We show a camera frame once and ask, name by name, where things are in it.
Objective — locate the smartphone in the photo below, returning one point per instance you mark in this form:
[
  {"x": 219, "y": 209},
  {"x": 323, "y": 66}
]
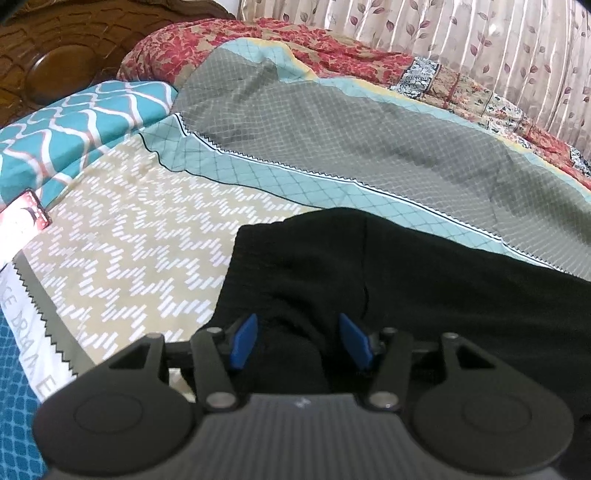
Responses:
[{"x": 31, "y": 213}]

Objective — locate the teal wavy pattern pillow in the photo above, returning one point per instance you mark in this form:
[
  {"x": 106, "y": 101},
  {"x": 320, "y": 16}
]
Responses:
[{"x": 69, "y": 134}]

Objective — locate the carved wooden headboard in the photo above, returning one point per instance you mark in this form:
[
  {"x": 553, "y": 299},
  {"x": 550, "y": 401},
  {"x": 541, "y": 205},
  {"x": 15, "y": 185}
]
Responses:
[{"x": 60, "y": 50}]

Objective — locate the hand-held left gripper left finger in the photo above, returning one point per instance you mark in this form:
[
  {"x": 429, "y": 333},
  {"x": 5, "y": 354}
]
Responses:
[{"x": 242, "y": 344}]

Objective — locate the black pants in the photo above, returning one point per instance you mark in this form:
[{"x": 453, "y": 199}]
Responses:
[{"x": 392, "y": 295}]

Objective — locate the patterned bed sheet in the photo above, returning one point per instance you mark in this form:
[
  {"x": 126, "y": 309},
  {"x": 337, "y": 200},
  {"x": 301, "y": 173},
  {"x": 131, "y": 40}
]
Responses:
[{"x": 286, "y": 152}]

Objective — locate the beige leaf print curtain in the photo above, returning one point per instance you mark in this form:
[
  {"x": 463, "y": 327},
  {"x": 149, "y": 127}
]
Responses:
[{"x": 461, "y": 41}]

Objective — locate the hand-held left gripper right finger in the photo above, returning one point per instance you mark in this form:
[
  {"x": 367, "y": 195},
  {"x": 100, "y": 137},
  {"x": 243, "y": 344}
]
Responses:
[{"x": 356, "y": 344}]

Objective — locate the red floral quilt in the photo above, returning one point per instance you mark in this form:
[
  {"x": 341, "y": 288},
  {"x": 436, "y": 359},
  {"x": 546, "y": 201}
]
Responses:
[{"x": 351, "y": 55}]

